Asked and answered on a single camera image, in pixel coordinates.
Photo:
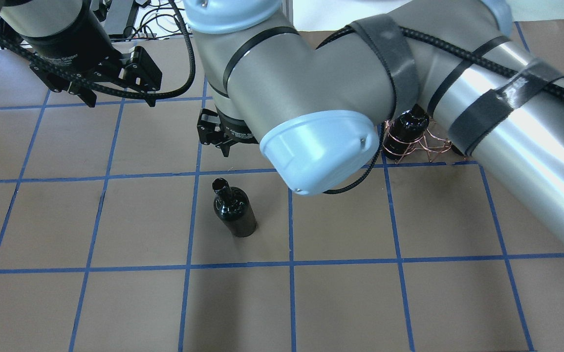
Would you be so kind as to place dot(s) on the dark wine bottle front basket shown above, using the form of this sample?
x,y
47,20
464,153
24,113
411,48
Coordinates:
x,y
404,132

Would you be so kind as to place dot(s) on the dark wine bottle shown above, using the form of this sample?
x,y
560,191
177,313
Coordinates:
x,y
232,206

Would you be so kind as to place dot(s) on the copper wire wine basket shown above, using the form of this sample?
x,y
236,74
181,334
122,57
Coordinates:
x,y
432,145

